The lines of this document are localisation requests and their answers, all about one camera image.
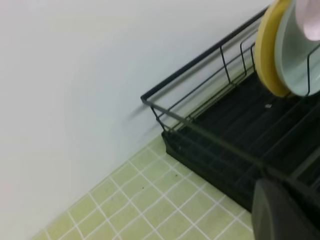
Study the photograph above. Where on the black wire dish rack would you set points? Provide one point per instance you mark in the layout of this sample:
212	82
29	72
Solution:
220	121

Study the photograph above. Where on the yellow round plate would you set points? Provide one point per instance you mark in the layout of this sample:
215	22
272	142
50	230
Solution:
264	52

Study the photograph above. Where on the pink round plate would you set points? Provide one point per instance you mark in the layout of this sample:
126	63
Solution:
307	14

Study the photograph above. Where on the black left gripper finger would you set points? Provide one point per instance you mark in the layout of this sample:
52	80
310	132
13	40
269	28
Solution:
276	216

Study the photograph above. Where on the light green round plate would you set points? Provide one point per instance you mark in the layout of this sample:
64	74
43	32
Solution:
297	59

